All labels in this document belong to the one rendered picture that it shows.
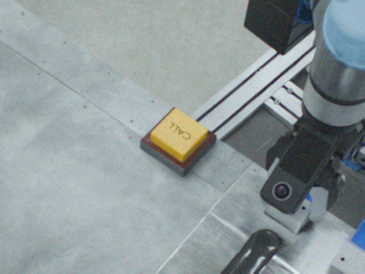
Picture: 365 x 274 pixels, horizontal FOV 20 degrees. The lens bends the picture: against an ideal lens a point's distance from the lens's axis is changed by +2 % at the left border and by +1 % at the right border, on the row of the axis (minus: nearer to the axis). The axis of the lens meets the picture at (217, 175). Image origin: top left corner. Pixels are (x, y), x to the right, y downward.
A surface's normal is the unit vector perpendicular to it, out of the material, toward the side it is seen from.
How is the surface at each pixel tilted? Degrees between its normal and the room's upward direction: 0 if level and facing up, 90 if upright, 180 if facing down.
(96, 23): 0
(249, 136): 0
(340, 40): 87
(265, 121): 0
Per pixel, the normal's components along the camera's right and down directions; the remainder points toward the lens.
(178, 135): 0.11, -0.54
